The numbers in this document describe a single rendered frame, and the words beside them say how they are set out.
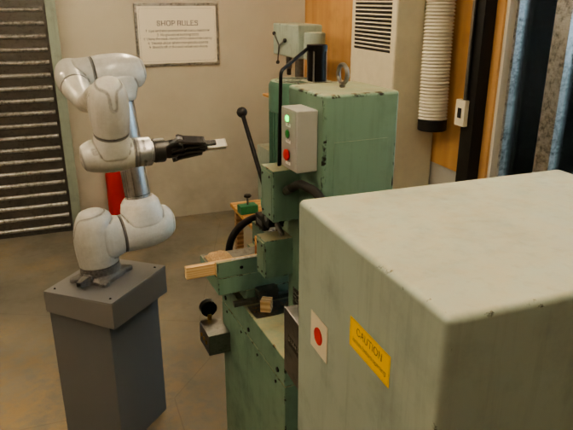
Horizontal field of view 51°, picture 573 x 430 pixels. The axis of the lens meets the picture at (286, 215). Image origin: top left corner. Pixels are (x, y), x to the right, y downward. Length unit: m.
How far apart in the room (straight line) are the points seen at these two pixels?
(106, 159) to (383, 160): 0.80
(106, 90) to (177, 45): 3.14
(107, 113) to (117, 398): 1.23
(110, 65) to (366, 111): 1.10
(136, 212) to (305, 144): 1.03
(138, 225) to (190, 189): 2.73
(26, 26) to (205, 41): 1.29
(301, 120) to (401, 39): 1.86
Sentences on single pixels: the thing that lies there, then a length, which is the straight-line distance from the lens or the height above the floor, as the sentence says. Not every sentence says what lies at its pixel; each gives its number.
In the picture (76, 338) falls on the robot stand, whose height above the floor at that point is 0.49.
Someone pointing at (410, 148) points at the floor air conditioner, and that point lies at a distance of 3.45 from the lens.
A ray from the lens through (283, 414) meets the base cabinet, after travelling 1.82.
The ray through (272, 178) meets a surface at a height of 1.28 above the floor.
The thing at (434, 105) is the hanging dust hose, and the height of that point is 1.22.
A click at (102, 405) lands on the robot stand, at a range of 2.63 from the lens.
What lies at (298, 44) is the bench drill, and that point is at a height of 1.45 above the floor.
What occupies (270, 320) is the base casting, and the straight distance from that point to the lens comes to 1.89.
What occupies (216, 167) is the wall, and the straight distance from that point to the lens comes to 5.10.
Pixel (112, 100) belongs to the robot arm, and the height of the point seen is 1.48.
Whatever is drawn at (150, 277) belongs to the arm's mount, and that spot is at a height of 0.71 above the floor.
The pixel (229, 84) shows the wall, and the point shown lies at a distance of 4.99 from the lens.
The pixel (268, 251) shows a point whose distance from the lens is 1.74.
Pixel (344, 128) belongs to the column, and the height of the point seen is 1.43.
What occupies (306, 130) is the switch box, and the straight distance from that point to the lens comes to 1.51.
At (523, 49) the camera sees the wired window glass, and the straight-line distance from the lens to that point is 3.08.
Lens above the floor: 1.74
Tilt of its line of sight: 20 degrees down
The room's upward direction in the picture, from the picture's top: straight up
